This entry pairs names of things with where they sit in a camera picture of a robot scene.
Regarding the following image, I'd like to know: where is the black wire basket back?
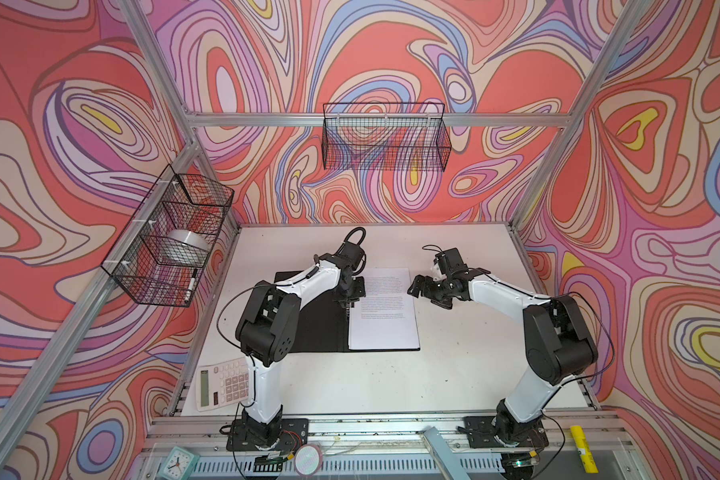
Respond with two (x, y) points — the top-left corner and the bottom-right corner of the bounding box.
(321, 100), (452, 172)

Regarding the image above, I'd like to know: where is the grey metal bar front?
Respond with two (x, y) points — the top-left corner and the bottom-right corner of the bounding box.
(419, 426), (470, 480)

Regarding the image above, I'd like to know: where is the black wire basket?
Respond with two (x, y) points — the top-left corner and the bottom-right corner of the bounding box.
(101, 165), (235, 308)
(321, 100), (452, 172)

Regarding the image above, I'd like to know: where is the pink white calculator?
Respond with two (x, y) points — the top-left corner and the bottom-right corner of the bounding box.
(195, 358), (253, 411)

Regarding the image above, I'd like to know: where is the green alarm clock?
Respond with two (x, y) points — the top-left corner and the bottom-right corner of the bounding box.
(157, 446), (200, 480)

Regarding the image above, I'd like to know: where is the white tape roll in basket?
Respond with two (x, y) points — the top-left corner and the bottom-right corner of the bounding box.
(163, 229), (211, 268)

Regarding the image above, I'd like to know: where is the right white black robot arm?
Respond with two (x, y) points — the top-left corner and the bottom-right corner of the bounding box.
(408, 273), (598, 446)

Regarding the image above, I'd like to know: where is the orange black file folder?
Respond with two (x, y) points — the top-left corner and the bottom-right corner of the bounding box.
(272, 269), (422, 353)

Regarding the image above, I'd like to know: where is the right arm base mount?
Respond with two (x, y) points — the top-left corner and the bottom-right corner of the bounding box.
(457, 414), (549, 450)

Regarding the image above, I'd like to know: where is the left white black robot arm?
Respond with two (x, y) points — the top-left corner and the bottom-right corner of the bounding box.
(235, 253), (366, 443)

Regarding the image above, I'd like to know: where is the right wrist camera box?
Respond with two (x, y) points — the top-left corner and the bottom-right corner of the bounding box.
(435, 248), (468, 278)

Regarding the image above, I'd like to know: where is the pink tape roll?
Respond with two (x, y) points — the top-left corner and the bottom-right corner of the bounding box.
(293, 444), (323, 477)

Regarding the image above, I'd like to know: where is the printed paper sheet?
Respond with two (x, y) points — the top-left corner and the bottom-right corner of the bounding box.
(348, 268), (420, 351)

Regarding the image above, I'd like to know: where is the black wire basket left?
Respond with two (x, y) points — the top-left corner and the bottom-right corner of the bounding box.
(101, 165), (235, 308)

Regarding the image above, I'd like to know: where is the yellow marker pen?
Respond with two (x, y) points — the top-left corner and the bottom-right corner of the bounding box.
(570, 425), (599, 474)

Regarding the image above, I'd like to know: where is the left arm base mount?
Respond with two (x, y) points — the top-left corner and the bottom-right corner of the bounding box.
(219, 418), (309, 453)

